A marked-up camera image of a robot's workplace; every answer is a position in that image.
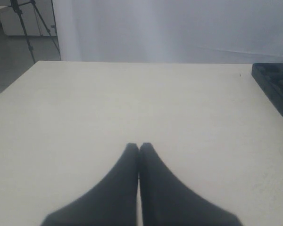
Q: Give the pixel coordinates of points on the black left gripper view right finger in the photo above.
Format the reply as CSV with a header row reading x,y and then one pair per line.
x,y
166,201

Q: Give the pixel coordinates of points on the black left gripper view left finger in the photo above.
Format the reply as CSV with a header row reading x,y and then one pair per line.
x,y
112,202

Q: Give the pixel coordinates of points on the black plastic tool case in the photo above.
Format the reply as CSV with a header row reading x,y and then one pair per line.
x,y
269,76

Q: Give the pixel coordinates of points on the white backdrop curtain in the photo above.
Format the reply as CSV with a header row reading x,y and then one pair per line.
x,y
170,31

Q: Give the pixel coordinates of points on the black tripod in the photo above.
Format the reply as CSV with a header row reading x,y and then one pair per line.
x,y
16,4

